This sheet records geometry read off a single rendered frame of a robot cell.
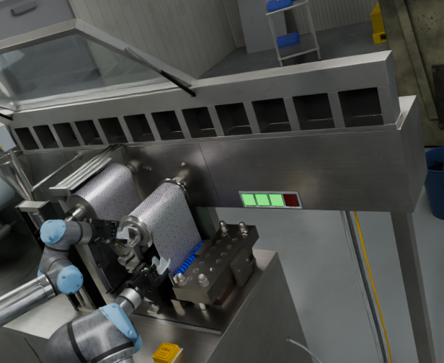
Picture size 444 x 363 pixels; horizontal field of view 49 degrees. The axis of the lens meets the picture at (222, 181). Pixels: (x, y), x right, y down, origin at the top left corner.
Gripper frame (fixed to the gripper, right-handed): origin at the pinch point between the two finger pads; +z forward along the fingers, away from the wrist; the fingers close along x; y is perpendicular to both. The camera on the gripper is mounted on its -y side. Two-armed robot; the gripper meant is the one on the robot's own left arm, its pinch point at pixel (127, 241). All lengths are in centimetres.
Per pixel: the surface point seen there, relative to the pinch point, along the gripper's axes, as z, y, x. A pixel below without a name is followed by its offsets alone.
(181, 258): 22.1, -5.1, -7.6
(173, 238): 16.3, 2.2, -7.6
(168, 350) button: 5.4, -35.9, -18.3
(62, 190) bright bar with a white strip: -12.6, 17.4, 24.0
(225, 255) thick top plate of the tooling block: 28.8, -2.7, -23.7
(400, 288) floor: 172, -18, -53
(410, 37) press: 237, 164, -39
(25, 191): 1, 18, 68
